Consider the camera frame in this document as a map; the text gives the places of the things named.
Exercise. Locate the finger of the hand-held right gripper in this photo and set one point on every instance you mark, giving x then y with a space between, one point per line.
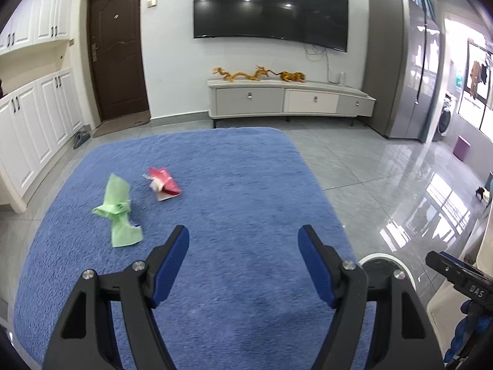
443 264

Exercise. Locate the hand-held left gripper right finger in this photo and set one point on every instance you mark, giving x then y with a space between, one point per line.
314 266

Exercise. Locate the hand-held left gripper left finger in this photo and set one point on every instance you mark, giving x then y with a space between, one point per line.
173 262

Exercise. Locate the white round bin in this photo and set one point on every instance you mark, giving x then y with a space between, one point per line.
381 264

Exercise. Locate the green wrapper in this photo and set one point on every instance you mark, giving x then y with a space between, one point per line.
119 216

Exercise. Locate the red wrapper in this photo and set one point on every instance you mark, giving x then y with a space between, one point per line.
165 185

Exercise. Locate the person's right hand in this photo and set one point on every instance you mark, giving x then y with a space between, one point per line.
464 327

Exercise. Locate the cream furniture piece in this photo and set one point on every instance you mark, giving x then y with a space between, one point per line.
446 304

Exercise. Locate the small black white object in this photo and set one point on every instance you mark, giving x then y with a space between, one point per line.
481 193

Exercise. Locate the blue fleece blanket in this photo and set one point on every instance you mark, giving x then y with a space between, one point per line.
231 185

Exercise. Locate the purple stool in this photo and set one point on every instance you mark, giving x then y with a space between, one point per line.
462 148

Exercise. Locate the washing machine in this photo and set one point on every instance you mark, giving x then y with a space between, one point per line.
446 117

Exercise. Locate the brown doormat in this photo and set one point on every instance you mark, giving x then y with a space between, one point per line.
119 124

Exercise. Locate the grey slippers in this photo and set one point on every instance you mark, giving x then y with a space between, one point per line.
80 139

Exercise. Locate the balcony window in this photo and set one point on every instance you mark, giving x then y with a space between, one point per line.
477 108

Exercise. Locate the white television cabinet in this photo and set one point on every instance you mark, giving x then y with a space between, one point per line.
250 100

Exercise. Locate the hanging clothes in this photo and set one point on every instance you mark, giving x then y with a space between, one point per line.
475 77

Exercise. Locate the golden lion figure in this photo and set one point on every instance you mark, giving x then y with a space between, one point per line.
292 77

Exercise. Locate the long golden dragon figure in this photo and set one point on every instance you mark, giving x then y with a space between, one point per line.
231 76

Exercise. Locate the white floor cabinets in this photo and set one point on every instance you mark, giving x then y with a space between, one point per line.
34 123

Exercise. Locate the grey refrigerator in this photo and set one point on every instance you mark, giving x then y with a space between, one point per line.
400 69

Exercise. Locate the short golden dragon figure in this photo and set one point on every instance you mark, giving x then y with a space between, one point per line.
262 73

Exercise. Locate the dark brown door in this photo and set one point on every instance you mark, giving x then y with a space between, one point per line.
119 54

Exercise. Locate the black wall television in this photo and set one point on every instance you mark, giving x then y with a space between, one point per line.
269 4

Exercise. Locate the white wall cabinets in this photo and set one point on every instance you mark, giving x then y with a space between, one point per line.
34 19

